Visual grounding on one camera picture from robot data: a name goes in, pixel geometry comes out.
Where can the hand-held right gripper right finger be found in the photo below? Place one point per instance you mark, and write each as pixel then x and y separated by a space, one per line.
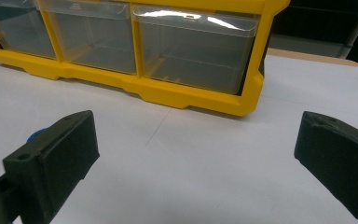
pixel 345 161

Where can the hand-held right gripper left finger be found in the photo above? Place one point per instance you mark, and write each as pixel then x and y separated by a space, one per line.
pixel 59 155

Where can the yellow black organizer cabinet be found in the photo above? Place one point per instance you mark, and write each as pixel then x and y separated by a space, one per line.
pixel 167 93

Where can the set of clear drawers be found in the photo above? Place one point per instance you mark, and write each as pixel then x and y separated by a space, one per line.
pixel 192 56

